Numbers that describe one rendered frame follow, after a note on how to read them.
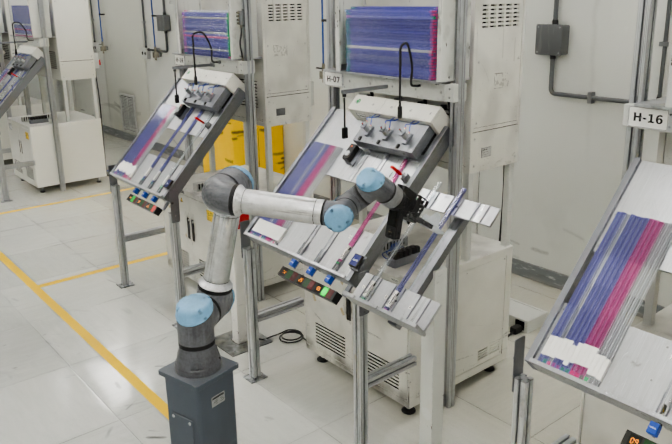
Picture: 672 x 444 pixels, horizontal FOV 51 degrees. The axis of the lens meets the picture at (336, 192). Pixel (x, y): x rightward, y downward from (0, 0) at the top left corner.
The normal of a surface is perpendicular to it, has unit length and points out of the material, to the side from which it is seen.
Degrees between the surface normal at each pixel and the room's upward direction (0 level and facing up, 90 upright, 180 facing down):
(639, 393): 44
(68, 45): 90
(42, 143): 90
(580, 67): 90
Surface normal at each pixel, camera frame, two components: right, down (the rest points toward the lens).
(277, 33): 0.64, 0.20
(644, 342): -0.55, -0.56
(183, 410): -0.59, 0.22
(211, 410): 0.80, 0.15
